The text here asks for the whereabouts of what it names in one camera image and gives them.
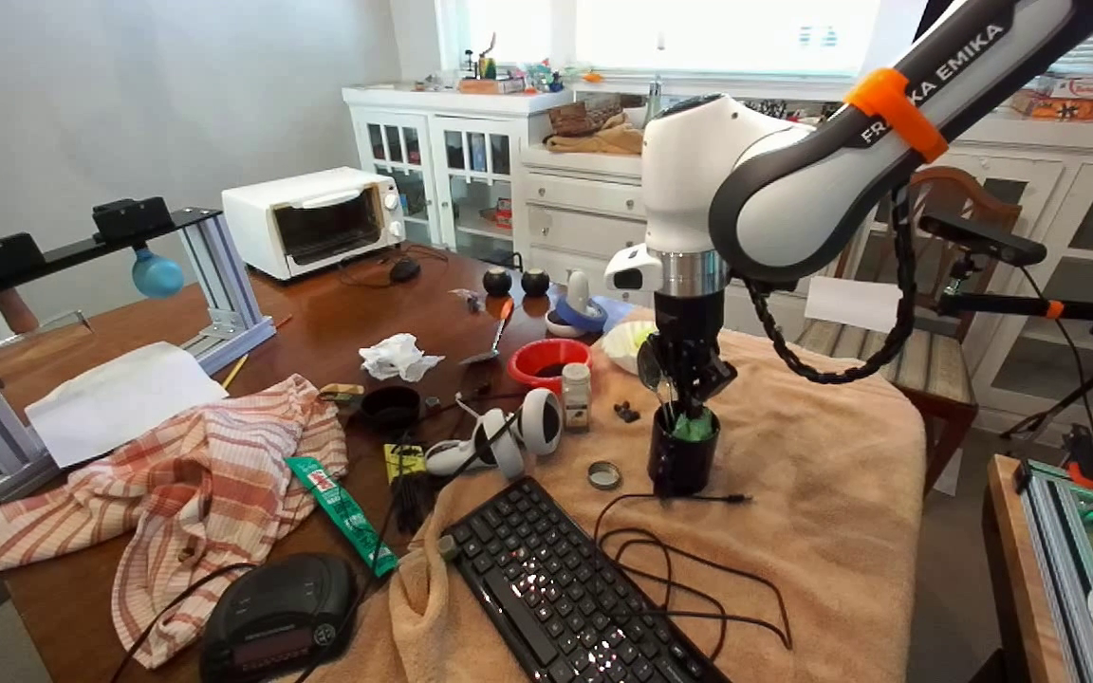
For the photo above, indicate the green tape piece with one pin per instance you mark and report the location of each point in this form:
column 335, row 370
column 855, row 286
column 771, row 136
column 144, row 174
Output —
column 691, row 426

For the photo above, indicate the black cup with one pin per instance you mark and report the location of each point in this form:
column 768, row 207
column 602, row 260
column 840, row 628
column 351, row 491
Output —
column 677, row 466

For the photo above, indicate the white headphones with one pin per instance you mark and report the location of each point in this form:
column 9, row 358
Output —
column 502, row 440

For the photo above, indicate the small pill bottle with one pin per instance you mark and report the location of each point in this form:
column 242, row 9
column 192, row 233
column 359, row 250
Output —
column 577, row 397

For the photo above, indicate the black keyboard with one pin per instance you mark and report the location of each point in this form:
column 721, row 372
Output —
column 559, row 599

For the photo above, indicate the red bowl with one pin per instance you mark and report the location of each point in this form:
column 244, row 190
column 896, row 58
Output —
column 542, row 363

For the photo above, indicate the green tube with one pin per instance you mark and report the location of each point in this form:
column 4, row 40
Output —
column 340, row 506

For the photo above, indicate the white paper sheet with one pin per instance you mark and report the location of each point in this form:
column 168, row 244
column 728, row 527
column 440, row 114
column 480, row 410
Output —
column 118, row 398

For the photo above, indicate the striped cloth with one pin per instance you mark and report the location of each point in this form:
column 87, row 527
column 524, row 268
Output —
column 200, row 496

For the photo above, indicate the white toaster oven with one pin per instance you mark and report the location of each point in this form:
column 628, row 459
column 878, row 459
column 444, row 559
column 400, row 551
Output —
column 313, row 221

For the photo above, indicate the tan towel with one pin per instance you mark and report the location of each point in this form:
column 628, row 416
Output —
column 803, row 545

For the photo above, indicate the white scalloped plate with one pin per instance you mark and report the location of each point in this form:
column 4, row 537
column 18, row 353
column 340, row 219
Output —
column 625, row 343

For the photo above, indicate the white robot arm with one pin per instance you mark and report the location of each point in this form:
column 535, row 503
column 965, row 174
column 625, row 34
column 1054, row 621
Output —
column 735, row 193

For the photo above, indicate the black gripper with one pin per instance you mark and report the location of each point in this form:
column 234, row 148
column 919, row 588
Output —
column 686, row 353

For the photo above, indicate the white cabinet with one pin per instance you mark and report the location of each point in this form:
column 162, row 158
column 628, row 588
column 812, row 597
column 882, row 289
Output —
column 492, row 174

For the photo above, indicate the crumpled white tissue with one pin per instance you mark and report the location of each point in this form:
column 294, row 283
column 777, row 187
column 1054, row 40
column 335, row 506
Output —
column 397, row 358

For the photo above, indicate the black clock radio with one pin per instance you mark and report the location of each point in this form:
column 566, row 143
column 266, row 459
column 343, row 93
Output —
column 281, row 617

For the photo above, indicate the blue bulb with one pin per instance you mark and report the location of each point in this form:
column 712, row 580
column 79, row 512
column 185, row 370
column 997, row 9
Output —
column 158, row 274

